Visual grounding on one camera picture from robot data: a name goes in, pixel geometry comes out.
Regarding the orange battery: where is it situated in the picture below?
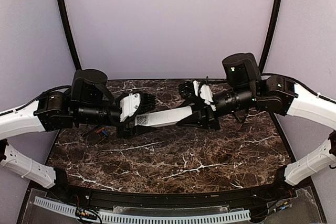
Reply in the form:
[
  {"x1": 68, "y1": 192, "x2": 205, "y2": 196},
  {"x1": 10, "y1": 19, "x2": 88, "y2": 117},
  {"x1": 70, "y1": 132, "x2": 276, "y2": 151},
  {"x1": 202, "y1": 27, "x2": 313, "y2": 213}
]
[{"x1": 96, "y1": 128, "x2": 105, "y2": 134}]

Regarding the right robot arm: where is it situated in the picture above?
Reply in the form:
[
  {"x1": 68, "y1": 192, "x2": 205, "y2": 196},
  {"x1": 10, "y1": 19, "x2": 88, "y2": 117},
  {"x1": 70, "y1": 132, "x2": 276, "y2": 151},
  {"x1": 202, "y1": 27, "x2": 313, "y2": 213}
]
[{"x1": 177, "y1": 53, "x2": 335, "y2": 130}]

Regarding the white remote control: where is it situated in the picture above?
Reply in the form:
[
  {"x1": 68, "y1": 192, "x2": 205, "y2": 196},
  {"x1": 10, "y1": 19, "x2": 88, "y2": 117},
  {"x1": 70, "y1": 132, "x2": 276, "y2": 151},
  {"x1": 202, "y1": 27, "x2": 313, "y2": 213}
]
[{"x1": 134, "y1": 106, "x2": 193, "y2": 127}]

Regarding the black frame post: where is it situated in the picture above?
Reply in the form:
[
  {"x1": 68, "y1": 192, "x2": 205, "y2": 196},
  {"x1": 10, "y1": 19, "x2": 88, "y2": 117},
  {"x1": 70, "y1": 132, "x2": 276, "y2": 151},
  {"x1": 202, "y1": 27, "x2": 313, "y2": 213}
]
[
  {"x1": 258, "y1": 0, "x2": 281, "y2": 73},
  {"x1": 57, "y1": 0, "x2": 82, "y2": 70}
]

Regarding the black front rail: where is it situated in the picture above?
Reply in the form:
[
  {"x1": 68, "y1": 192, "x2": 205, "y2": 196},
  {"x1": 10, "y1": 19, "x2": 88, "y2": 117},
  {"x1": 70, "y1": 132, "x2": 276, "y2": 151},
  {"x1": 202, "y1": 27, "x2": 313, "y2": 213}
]
[{"x1": 58, "y1": 185, "x2": 280, "y2": 208}]

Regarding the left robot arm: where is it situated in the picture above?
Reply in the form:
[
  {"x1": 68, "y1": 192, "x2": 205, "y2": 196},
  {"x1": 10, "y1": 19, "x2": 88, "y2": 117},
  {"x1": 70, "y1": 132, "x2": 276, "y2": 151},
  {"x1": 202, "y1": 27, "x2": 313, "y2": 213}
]
[{"x1": 1, "y1": 69, "x2": 155, "y2": 201}]

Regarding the left black frame post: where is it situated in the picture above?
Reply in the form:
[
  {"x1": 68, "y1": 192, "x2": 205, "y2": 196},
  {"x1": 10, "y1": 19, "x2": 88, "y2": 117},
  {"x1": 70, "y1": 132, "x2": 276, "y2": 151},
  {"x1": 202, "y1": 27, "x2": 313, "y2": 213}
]
[{"x1": 57, "y1": 0, "x2": 82, "y2": 70}]

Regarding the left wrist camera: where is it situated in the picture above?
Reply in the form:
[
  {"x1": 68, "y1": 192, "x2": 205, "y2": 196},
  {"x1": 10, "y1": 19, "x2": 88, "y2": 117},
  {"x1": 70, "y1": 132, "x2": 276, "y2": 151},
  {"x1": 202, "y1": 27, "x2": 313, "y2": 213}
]
[{"x1": 115, "y1": 91, "x2": 156, "y2": 123}]

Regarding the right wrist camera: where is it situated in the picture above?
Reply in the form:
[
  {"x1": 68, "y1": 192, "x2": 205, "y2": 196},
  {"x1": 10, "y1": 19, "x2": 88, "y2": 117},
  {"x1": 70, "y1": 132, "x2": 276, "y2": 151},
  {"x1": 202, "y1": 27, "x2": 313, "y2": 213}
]
[{"x1": 178, "y1": 80, "x2": 216, "y2": 111}]

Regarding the right black frame post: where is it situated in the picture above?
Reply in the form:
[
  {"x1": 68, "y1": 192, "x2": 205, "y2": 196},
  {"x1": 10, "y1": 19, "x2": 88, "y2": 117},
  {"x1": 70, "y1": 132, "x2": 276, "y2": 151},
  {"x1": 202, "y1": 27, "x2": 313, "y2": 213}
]
[{"x1": 258, "y1": 0, "x2": 281, "y2": 73}]

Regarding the white slotted cable duct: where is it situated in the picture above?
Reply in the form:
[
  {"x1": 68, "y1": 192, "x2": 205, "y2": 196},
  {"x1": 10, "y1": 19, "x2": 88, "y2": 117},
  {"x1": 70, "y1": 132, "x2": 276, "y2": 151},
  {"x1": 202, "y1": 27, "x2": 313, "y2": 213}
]
[{"x1": 34, "y1": 196, "x2": 250, "y2": 224}]

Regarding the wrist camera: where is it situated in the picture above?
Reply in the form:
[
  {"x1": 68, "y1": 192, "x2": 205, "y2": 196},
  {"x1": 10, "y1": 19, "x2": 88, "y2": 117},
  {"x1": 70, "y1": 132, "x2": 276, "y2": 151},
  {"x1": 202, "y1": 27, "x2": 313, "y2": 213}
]
[
  {"x1": 115, "y1": 91, "x2": 156, "y2": 123},
  {"x1": 178, "y1": 80, "x2": 216, "y2": 111}
]

